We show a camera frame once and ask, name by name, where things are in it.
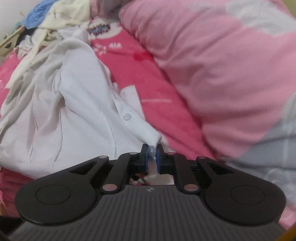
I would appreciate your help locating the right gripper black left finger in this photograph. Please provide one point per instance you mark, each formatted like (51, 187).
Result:
(126, 165)

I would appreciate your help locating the pink and grey quilt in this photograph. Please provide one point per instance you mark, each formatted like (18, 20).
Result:
(234, 64)

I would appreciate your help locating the pale pink small garment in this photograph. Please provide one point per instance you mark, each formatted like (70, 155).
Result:
(25, 46)

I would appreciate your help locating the white button shirt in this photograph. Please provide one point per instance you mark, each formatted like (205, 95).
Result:
(64, 110)

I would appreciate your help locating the cream knit sweater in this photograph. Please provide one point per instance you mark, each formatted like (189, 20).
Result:
(61, 15)

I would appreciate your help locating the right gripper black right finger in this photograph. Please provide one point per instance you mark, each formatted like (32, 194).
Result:
(178, 166)

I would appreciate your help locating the pink patterned bed sheet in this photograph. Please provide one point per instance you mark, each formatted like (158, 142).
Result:
(161, 99)

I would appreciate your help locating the blue garment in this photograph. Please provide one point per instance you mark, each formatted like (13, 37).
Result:
(37, 14)

